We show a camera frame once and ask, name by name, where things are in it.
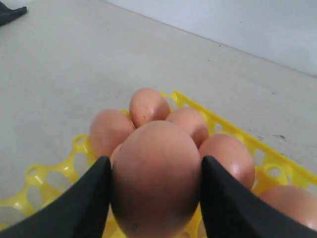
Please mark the brown egg tray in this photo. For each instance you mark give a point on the brown egg tray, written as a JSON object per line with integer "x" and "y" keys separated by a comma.
{"x": 148, "y": 105}
{"x": 233, "y": 156}
{"x": 192, "y": 121}

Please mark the brown egg bin bottom edge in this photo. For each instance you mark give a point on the brown egg bin bottom edge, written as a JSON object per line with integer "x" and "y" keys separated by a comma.
{"x": 156, "y": 181}

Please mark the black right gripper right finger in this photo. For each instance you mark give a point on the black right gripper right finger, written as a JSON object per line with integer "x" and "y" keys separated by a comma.
{"x": 230, "y": 210}

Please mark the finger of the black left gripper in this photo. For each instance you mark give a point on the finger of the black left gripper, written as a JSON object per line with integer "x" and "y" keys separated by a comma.
{"x": 8, "y": 15}

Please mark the yellow plastic egg tray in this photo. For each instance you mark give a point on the yellow plastic egg tray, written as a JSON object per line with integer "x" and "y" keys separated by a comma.
{"x": 272, "y": 168}

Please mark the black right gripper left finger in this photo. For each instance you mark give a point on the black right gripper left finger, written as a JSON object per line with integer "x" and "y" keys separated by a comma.
{"x": 80, "y": 212}

